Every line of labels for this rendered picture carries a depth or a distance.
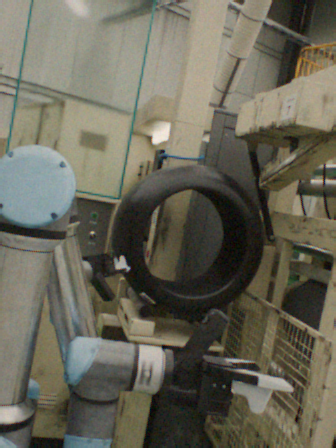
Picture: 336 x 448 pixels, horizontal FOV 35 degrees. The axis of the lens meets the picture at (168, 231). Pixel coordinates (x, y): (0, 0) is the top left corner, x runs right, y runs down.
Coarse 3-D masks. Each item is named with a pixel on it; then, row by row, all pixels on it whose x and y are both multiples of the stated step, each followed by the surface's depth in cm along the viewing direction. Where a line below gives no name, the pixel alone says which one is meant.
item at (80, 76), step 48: (48, 0) 237; (96, 0) 241; (144, 0) 246; (48, 48) 239; (96, 48) 244; (144, 48) 248; (48, 96) 241; (96, 96) 246; (48, 144) 243; (96, 144) 248; (96, 192) 250
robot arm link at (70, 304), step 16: (64, 256) 92; (80, 256) 95; (64, 272) 92; (80, 272) 94; (48, 288) 93; (64, 288) 92; (80, 288) 93; (64, 304) 92; (80, 304) 93; (64, 320) 93; (80, 320) 93; (64, 336) 93; (80, 336) 93; (96, 336) 96; (64, 352) 94; (64, 368) 96
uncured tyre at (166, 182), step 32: (128, 192) 206; (160, 192) 189; (224, 192) 194; (128, 224) 190; (224, 224) 225; (256, 224) 198; (128, 256) 190; (224, 256) 226; (256, 256) 200; (160, 288) 193; (192, 288) 224; (224, 288) 198
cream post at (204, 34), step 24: (216, 0) 224; (192, 24) 227; (216, 24) 225; (192, 48) 224; (216, 48) 226; (192, 72) 225; (192, 96) 226; (192, 120) 227; (168, 144) 233; (192, 144) 228; (168, 216) 229; (168, 240) 230; (168, 264) 231; (120, 408) 236; (144, 408) 236; (120, 432) 235; (144, 432) 237
